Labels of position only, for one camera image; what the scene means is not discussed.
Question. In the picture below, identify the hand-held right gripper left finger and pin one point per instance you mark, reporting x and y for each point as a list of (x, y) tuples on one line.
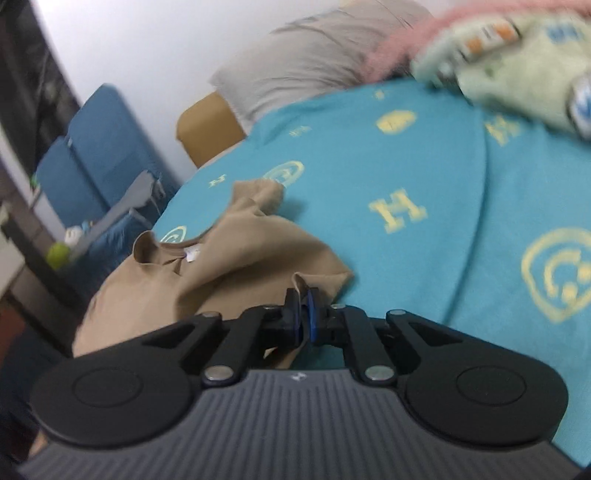
[(297, 308)]

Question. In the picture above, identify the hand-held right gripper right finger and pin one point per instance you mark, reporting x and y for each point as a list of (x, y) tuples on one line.
[(313, 318)]

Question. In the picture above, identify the tan t-shirt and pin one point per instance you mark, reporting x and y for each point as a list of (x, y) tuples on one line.
[(221, 272)]

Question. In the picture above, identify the teal printed bed sheet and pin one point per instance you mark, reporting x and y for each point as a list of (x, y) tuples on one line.
[(415, 207)]

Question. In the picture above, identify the tan headboard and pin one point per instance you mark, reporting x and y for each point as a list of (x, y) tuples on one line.
[(207, 129)]

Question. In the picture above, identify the grey pillow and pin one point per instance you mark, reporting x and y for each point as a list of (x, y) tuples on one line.
[(295, 64)]

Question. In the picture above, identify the green ball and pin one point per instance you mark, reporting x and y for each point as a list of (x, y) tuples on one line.
[(57, 255)]

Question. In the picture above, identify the blue folding chair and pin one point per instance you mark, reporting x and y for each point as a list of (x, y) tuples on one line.
[(97, 157)]

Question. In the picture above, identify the pink fluffy blanket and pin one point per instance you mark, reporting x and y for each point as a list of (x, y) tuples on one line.
[(406, 46)]

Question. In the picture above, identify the pale green printed blanket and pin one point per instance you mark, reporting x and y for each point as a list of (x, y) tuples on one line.
[(517, 64)]

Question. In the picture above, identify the dark wooden cabinet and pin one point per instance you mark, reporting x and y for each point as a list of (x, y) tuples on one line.
[(32, 74)]

